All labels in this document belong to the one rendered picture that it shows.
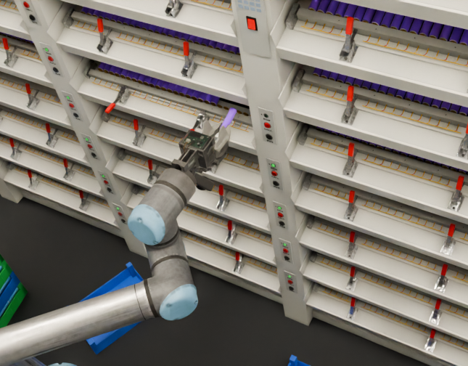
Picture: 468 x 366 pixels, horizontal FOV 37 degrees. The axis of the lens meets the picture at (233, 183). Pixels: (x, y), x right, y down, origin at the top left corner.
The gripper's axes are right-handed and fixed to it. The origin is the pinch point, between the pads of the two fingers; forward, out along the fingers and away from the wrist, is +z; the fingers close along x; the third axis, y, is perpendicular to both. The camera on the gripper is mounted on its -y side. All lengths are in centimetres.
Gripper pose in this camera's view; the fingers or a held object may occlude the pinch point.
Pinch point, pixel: (223, 129)
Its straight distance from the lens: 181.1
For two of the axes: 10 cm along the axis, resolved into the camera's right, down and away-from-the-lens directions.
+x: -8.7, -3.0, 3.9
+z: 4.8, -7.0, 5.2
